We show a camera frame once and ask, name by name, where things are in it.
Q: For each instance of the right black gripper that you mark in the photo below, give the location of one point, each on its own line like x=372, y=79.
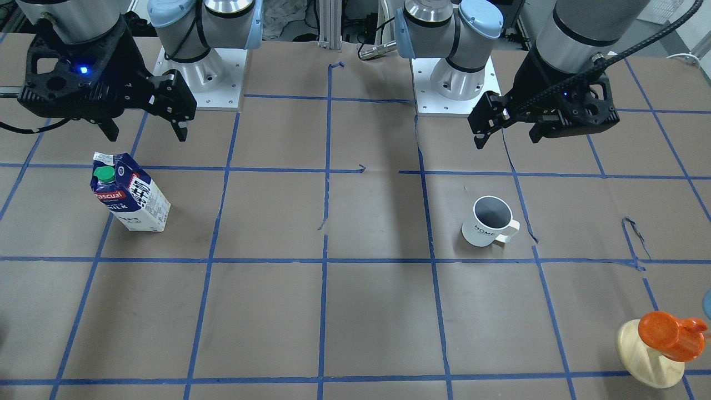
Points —
x=132, y=66

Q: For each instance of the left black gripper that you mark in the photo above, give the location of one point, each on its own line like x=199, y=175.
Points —
x=526, y=76

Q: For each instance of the blue mug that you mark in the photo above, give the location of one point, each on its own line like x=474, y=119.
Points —
x=706, y=304

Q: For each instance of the orange mug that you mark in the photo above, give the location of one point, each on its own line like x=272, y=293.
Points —
x=680, y=340

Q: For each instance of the blue white milk carton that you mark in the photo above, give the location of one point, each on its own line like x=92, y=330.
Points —
x=129, y=192

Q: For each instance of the white mug dark inside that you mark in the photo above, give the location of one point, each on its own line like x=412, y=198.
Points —
x=490, y=220

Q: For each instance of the wooden mug tree stand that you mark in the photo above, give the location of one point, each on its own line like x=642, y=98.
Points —
x=644, y=363

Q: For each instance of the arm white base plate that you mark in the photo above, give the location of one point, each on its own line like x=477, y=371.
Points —
x=443, y=91
x=225, y=78

